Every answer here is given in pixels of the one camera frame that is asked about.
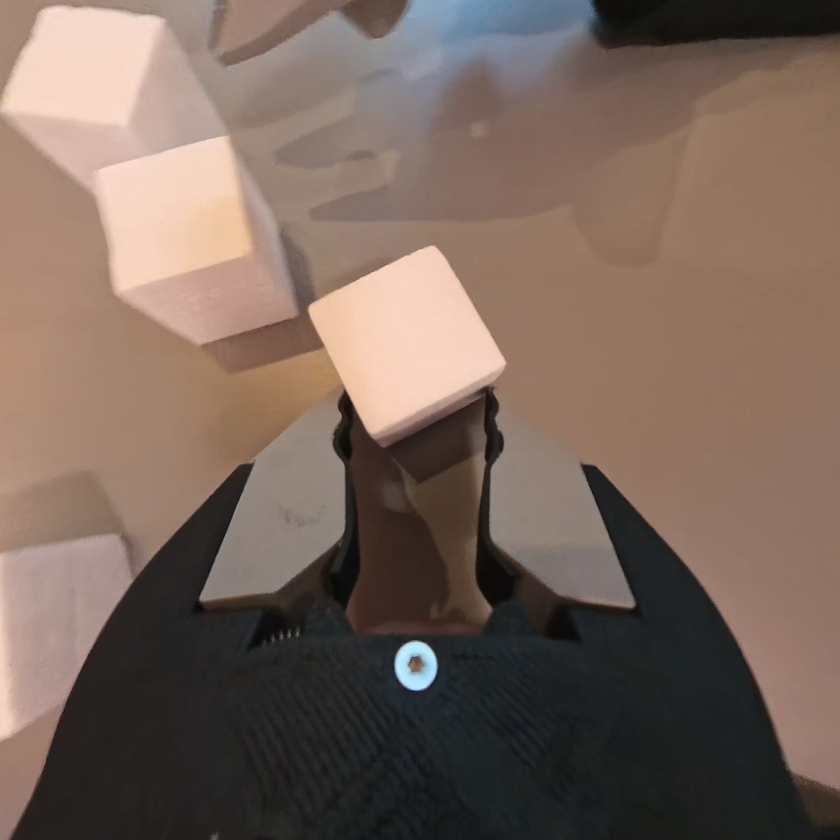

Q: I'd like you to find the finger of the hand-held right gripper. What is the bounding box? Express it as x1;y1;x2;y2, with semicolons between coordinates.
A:
210;0;411;68

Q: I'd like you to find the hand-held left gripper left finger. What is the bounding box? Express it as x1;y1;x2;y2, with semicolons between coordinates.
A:
199;387;362;608

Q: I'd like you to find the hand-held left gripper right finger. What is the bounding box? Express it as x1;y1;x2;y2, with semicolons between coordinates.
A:
476;387;636;611

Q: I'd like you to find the white foam cube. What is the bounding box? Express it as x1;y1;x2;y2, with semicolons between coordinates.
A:
0;5;225;193
308;245;508;448
94;136;301;347
0;533;134;737

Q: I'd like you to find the person's right forearm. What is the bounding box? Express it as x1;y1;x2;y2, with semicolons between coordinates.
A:
589;0;840;51

